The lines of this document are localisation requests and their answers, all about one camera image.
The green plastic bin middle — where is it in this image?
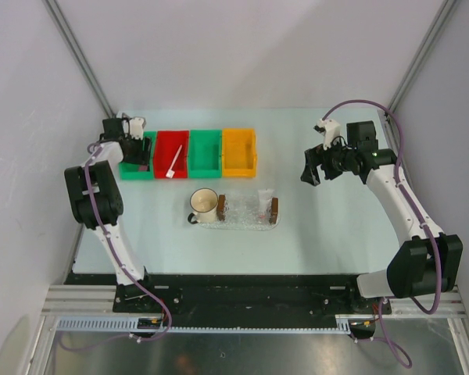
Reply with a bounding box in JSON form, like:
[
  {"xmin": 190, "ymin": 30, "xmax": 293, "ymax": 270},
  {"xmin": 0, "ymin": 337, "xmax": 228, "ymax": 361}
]
[{"xmin": 188, "ymin": 130, "xmax": 222, "ymax": 179}]

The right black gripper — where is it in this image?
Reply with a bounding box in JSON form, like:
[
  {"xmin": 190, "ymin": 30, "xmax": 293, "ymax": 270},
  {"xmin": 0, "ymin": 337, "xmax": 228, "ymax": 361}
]
[{"xmin": 300, "ymin": 136, "xmax": 356, "ymax": 187}]

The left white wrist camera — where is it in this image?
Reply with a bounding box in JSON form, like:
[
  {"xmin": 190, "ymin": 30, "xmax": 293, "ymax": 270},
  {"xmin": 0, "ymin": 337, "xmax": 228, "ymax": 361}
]
[{"xmin": 129, "ymin": 116, "xmax": 146, "ymax": 139}]

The white toothpaste tube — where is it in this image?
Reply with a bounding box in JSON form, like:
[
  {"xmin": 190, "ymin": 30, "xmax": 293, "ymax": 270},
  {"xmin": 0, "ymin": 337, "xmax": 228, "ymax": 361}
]
[{"xmin": 258, "ymin": 188, "xmax": 274, "ymax": 218}]

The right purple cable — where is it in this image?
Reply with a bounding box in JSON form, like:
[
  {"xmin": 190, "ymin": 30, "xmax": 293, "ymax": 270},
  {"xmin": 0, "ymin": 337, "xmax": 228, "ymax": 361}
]
[{"xmin": 320, "ymin": 99, "xmax": 443, "ymax": 368}]

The clear oval glass tray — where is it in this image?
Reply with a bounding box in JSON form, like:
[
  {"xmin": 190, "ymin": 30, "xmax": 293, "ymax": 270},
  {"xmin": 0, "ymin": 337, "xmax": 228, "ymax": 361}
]
[{"xmin": 199, "ymin": 194, "xmax": 281, "ymax": 231}]

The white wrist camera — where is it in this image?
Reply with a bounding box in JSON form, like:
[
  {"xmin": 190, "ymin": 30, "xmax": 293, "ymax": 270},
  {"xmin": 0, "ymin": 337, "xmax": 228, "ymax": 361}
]
[
  {"xmin": 314, "ymin": 119, "xmax": 341, "ymax": 150},
  {"xmin": 129, "ymin": 116, "xmax": 146, "ymax": 139}
]

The yellow plastic bin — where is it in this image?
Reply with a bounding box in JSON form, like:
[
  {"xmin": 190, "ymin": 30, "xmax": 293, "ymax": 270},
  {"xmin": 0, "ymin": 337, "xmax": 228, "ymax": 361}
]
[{"xmin": 221, "ymin": 128, "xmax": 257, "ymax": 178}]

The red plastic bin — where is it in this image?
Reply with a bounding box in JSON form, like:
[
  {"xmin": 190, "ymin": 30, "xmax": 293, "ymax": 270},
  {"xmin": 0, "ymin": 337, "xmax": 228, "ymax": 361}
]
[{"xmin": 153, "ymin": 130, "xmax": 190, "ymax": 179}]

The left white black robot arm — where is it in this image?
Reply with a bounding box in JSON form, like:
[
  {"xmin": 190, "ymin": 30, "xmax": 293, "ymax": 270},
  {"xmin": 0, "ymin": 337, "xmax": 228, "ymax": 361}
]
[{"xmin": 64, "ymin": 114, "xmax": 152, "ymax": 286}]

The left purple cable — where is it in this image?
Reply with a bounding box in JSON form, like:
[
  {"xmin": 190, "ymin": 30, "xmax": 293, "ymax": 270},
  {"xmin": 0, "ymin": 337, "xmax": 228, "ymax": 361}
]
[{"xmin": 58, "ymin": 112, "xmax": 173, "ymax": 351}]

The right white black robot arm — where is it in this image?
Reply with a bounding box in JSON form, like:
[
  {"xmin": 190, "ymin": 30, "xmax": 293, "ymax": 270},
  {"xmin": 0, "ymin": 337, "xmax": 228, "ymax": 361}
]
[{"xmin": 301, "ymin": 120, "xmax": 463, "ymax": 313}]

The white pink toothbrush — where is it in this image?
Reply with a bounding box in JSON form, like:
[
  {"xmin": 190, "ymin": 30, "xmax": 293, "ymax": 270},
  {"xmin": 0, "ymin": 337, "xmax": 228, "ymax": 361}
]
[{"xmin": 165, "ymin": 145, "xmax": 182, "ymax": 179}]

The green plastic bin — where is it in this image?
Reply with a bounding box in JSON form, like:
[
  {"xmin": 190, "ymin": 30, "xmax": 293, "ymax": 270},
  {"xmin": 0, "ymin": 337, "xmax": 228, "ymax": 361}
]
[
  {"xmin": 119, "ymin": 131, "xmax": 157, "ymax": 180},
  {"xmin": 188, "ymin": 130, "xmax": 222, "ymax": 179}
]

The purple cable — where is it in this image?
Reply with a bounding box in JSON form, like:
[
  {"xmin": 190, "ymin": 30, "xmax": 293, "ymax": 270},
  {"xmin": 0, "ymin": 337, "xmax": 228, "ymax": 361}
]
[
  {"xmin": 58, "ymin": 112, "xmax": 173, "ymax": 351},
  {"xmin": 320, "ymin": 99, "xmax": 443, "ymax": 368}
]

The green plastic bin left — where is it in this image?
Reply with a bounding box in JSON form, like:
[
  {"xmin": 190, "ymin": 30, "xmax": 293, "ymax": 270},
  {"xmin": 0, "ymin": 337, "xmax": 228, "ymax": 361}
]
[{"xmin": 119, "ymin": 131, "xmax": 157, "ymax": 180}]

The cream enamel mug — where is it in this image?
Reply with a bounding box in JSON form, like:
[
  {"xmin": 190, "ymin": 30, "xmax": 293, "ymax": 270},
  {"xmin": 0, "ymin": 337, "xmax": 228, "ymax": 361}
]
[{"xmin": 187, "ymin": 188, "xmax": 219, "ymax": 224}]

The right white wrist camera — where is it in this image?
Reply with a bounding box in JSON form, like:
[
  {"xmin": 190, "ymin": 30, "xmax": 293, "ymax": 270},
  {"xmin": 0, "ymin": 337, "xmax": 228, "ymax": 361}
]
[{"xmin": 314, "ymin": 119, "xmax": 341, "ymax": 150}]

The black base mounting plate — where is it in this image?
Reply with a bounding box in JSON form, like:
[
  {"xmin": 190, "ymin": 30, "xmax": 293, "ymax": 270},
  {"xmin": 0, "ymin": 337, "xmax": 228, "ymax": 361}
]
[{"xmin": 65, "ymin": 273, "xmax": 379, "ymax": 325}]

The white slotted cable duct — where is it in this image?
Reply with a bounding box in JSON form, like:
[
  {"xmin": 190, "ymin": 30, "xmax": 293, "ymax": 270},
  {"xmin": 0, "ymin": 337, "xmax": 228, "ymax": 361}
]
[{"xmin": 56, "ymin": 315, "xmax": 374, "ymax": 334}]

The clear holder with brown ends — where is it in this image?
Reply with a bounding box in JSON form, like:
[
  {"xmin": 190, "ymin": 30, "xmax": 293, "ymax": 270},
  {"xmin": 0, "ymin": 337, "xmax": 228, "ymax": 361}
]
[{"xmin": 217, "ymin": 191, "xmax": 280, "ymax": 230}]

